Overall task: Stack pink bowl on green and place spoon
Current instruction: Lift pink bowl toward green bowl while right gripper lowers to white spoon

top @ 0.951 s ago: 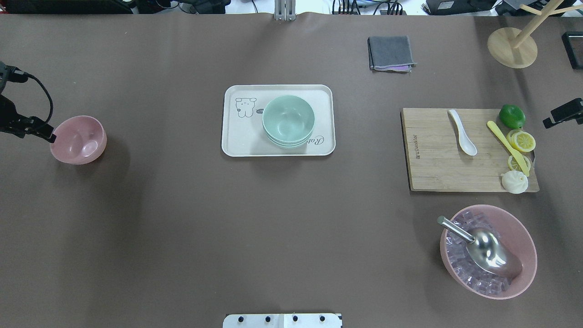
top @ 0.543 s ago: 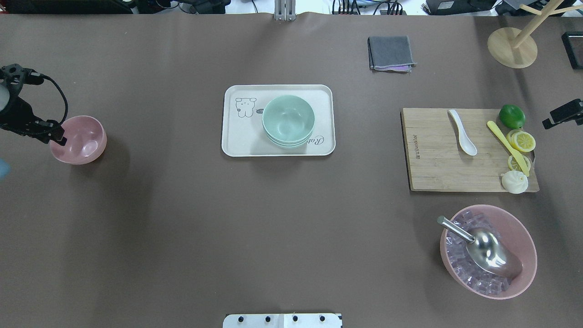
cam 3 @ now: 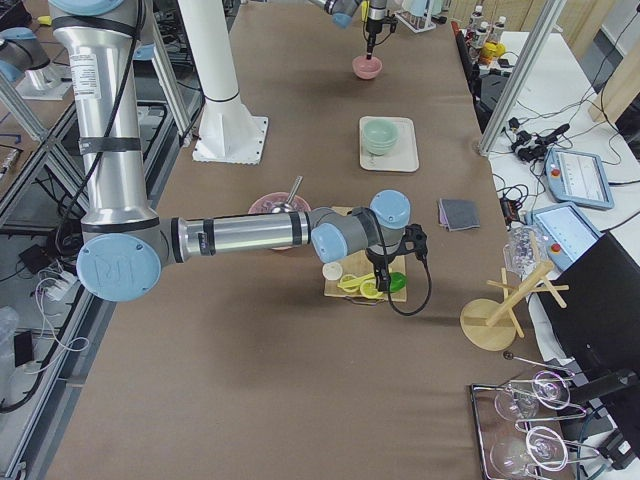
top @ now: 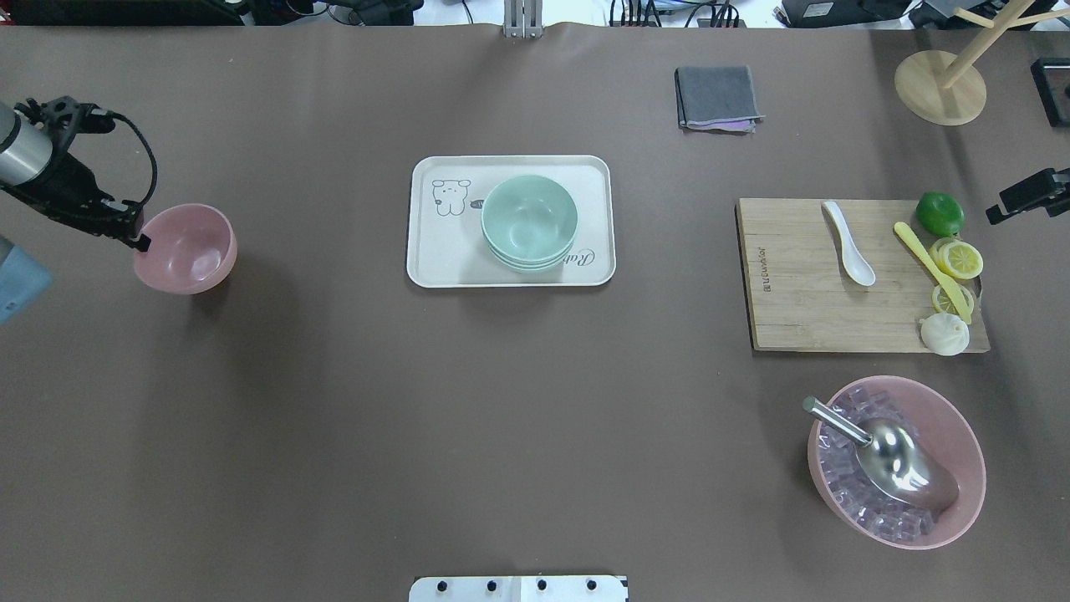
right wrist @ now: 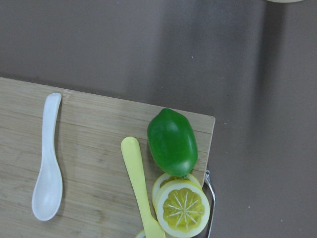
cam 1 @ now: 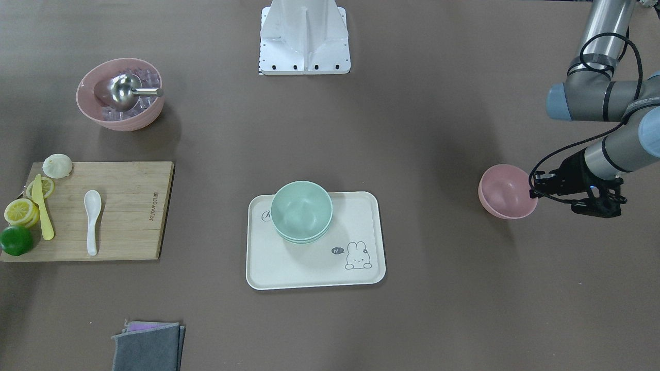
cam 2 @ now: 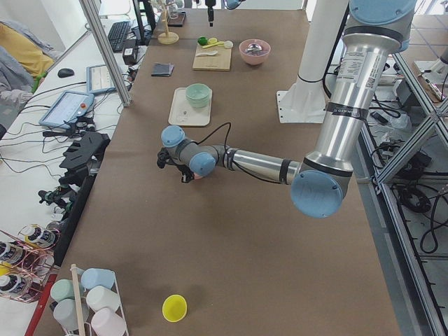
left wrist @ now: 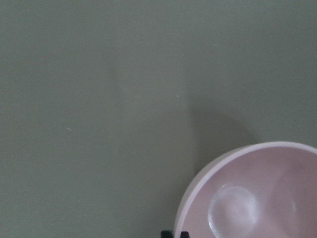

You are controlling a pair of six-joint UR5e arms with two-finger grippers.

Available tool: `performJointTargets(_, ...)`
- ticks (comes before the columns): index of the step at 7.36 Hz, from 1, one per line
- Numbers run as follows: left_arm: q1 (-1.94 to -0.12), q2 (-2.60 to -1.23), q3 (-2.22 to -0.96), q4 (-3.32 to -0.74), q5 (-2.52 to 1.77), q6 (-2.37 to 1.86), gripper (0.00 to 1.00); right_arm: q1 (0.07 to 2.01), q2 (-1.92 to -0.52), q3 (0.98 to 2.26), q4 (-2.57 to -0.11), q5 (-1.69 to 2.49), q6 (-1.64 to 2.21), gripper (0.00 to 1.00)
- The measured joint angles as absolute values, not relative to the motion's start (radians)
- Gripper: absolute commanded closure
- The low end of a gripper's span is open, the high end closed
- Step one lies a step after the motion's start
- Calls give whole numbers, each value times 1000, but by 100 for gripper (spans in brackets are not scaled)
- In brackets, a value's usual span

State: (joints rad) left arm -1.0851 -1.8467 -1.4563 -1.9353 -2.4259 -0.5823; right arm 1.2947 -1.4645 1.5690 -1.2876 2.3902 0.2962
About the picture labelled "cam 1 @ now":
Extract stacked green bowls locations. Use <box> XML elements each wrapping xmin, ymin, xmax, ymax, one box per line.
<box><xmin>270</xmin><ymin>181</ymin><xmax>333</xmax><ymax>244</ymax></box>

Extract metal ice scoop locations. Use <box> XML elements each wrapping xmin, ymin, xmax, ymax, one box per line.
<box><xmin>93</xmin><ymin>73</ymin><xmax>163</xmax><ymax>112</ymax></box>

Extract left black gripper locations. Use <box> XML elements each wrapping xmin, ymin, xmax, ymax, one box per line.
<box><xmin>530</xmin><ymin>149</ymin><xmax>628</xmax><ymax>218</ymax></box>

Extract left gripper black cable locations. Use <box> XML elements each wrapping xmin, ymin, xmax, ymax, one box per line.
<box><xmin>528</xmin><ymin>32</ymin><xmax>660</xmax><ymax>203</ymax></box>

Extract small pink bowl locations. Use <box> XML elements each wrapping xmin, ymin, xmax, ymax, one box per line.
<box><xmin>477</xmin><ymin>164</ymin><xmax>538</xmax><ymax>220</ymax></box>

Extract white ceramic spoon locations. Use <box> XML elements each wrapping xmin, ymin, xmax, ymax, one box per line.
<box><xmin>84</xmin><ymin>190</ymin><xmax>102</xmax><ymax>256</ymax></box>

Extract green lime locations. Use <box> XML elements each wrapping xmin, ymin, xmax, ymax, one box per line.
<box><xmin>1</xmin><ymin>225</ymin><xmax>35</xmax><ymax>256</ymax></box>

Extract cream rabbit tray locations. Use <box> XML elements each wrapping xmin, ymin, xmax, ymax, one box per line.
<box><xmin>245</xmin><ymin>192</ymin><xmax>387</xmax><ymax>290</ymax></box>

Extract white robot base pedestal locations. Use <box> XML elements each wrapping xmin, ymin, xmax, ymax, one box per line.
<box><xmin>258</xmin><ymin>1</ymin><xmax>352</xmax><ymax>75</ymax></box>

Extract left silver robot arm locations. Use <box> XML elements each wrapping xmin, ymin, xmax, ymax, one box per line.
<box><xmin>528</xmin><ymin>1</ymin><xmax>659</xmax><ymax>218</ymax></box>

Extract bamboo cutting board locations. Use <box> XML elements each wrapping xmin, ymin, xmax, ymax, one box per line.
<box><xmin>2</xmin><ymin>161</ymin><xmax>174</xmax><ymax>262</ymax></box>

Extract grey folded cloth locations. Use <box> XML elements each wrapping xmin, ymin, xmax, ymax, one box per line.
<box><xmin>112</xmin><ymin>321</ymin><xmax>186</xmax><ymax>370</ymax></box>

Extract yellow plastic knife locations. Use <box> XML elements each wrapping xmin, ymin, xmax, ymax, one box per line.
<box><xmin>31</xmin><ymin>174</ymin><xmax>56</xmax><ymax>241</ymax></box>

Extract large pink ice bowl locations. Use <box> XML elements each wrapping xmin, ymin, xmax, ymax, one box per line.
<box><xmin>76</xmin><ymin>57</ymin><xmax>164</xmax><ymax>131</ymax></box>

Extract lemon slices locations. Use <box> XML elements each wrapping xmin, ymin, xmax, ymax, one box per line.
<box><xmin>3</xmin><ymin>181</ymin><xmax>40</xmax><ymax>228</ymax></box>

